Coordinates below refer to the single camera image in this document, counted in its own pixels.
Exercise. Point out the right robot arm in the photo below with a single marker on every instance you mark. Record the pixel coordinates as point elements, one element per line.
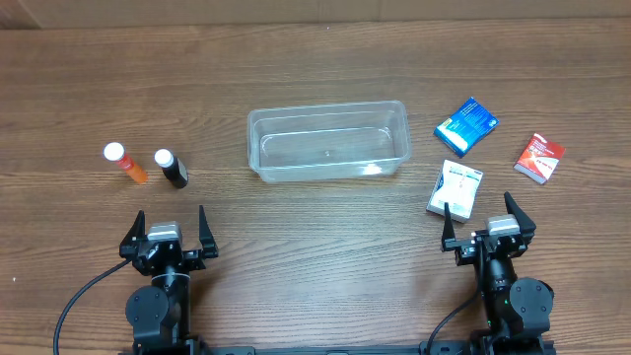
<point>517,309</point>

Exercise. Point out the clear plastic container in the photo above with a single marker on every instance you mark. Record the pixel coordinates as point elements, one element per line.
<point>302,143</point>

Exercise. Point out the white medicine box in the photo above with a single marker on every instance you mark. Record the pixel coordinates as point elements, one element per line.
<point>456,185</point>

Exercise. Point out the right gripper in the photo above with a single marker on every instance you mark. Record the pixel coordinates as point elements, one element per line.
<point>489,247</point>

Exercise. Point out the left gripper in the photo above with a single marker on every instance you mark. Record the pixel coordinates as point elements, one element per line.
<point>168,252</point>

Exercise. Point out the orange bottle white cap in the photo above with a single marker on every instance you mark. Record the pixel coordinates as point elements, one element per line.
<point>116,153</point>

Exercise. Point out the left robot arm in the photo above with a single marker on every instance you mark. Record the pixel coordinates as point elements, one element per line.
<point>160,312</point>

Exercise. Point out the dark bottle white cap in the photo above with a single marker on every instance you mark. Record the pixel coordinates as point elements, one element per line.
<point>172,167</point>

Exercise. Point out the blue lozenge box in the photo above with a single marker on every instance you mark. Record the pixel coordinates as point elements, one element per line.
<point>466,127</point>

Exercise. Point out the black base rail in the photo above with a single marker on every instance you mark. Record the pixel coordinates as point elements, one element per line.
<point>335,350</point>

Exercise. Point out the red medicine box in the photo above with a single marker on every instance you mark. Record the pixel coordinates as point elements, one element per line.
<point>539,158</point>

